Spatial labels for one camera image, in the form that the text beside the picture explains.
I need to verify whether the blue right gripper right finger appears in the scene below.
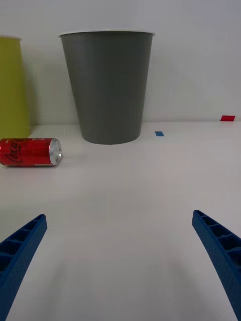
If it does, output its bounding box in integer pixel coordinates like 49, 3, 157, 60
191, 209, 241, 321

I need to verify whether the yellow-green plastic waste bin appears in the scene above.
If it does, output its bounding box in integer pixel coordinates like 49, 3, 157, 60
0, 35, 32, 140

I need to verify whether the grey plastic waste bin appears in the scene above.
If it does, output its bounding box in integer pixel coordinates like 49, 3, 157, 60
58, 30, 157, 145

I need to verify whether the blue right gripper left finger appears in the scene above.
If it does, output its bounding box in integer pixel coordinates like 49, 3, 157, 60
0, 214, 48, 321

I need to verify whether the red drink can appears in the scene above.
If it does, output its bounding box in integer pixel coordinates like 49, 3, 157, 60
0, 137, 63, 168

